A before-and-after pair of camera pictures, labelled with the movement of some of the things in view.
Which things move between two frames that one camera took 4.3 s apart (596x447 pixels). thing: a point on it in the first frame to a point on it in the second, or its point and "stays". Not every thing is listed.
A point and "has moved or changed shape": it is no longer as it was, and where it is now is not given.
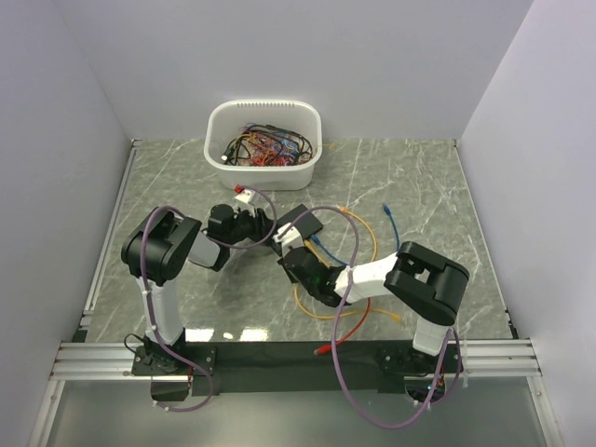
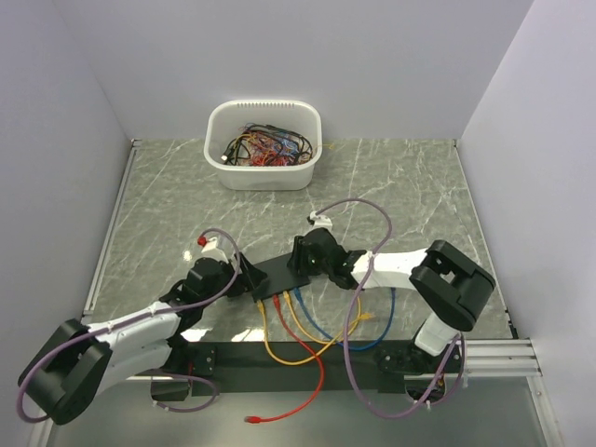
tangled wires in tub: [266, 145] stays
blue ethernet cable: [318, 242] has moved or changed shape
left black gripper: [261, 222] to [246, 280]
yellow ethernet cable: [313, 250] to [310, 335]
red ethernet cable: [328, 347] has moved or changed shape
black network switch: [307, 224] to [279, 277]
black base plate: [295, 368] stays
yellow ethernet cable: [394, 315] to [289, 362]
